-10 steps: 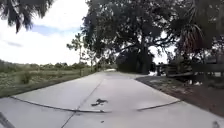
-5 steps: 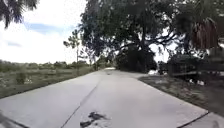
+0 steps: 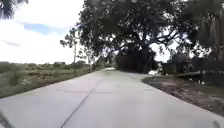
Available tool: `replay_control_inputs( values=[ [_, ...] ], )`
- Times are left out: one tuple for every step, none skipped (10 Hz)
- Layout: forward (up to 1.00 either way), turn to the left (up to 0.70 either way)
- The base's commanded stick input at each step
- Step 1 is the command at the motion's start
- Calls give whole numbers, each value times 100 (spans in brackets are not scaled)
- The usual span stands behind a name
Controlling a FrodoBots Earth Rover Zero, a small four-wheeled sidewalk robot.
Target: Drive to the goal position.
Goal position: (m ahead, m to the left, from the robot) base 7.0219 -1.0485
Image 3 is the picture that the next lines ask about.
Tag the large spreading dark tree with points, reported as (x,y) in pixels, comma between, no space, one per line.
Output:
(133,26)

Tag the grass field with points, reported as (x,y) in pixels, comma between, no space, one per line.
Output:
(26,81)

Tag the dirt and grass verge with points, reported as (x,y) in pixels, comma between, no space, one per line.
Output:
(186,91)

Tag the pale concrete road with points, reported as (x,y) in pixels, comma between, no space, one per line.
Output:
(110,106)

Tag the row of bushes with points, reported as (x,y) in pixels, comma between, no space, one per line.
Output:
(50,65)

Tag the dark fence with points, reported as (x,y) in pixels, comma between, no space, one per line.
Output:
(208,71)

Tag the thin tall tree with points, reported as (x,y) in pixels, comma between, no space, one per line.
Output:
(72,40)

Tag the palm fronds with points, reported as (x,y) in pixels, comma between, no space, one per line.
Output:
(6,7)

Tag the palm tree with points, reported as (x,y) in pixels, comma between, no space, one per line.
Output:
(213,30)

